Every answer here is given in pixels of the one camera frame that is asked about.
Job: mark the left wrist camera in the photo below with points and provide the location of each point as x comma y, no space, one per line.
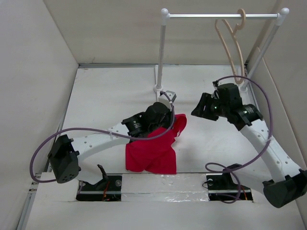
167,97

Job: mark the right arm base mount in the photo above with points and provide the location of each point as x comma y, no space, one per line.
222,187

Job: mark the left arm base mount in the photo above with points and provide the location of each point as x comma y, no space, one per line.
108,189

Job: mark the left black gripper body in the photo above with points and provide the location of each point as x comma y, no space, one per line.
165,123

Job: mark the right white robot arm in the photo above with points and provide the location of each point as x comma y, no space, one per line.
286,180

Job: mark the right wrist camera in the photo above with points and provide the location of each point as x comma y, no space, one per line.
216,93

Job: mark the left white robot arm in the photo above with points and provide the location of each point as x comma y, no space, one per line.
66,153

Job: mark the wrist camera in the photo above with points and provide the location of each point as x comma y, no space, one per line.
216,93
167,97

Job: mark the red t-shirt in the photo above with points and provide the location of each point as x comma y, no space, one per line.
157,155

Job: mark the white metal clothes rack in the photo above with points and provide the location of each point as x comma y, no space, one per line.
234,23

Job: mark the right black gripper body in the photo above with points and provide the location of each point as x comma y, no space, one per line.
219,109

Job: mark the wooden clothes hanger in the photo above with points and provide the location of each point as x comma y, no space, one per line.
227,36

